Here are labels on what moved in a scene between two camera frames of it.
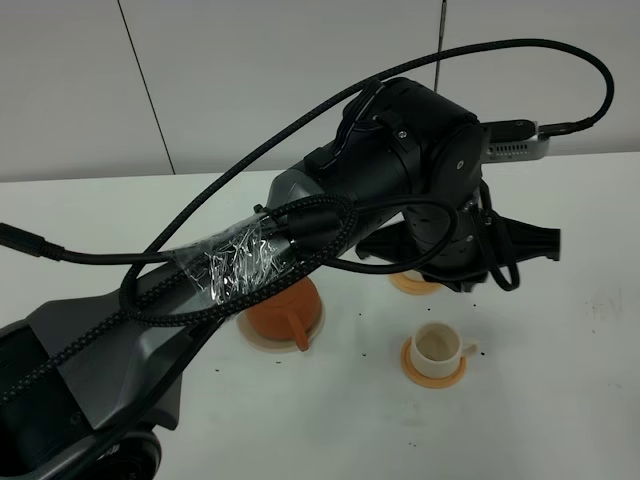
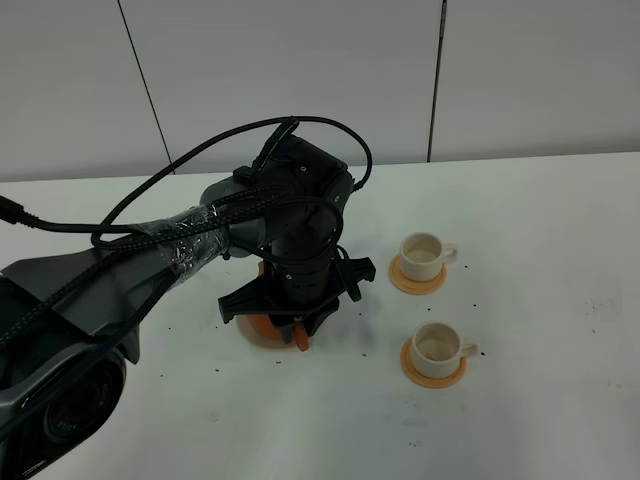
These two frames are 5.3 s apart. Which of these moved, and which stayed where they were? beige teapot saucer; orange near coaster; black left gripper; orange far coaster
Moved: black left gripper
Stayed: orange far coaster; beige teapot saucer; orange near coaster
